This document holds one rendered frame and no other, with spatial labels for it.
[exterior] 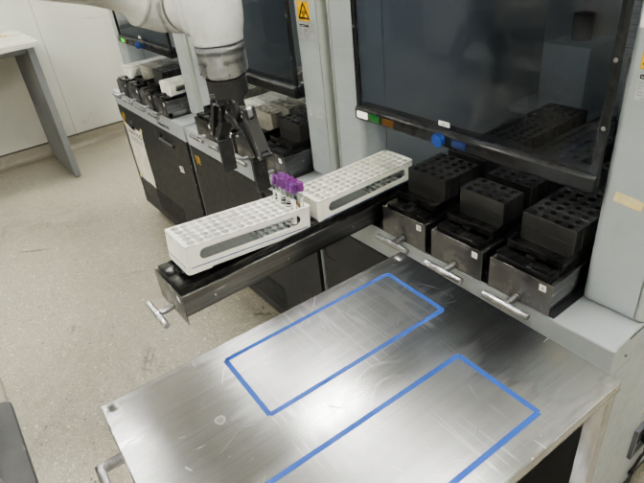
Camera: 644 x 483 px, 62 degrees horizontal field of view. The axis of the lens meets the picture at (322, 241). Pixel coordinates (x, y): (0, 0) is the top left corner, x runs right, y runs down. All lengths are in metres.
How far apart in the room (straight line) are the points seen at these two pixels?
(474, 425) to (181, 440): 0.39
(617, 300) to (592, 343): 0.10
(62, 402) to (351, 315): 1.48
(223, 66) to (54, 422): 1.51
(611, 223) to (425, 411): 0.47
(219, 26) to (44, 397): 1.64
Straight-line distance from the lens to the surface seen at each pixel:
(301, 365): 0.85
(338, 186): 1.24
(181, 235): 1.10
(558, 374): 0.85
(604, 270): 1.08
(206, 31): 0.98
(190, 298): 1.08
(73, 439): 2.07
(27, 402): 2.29
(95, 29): 4.60
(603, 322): 1.09
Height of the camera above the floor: 1.41
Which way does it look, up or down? 32 degrees down
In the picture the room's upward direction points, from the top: 7 degrees counter-clockwise
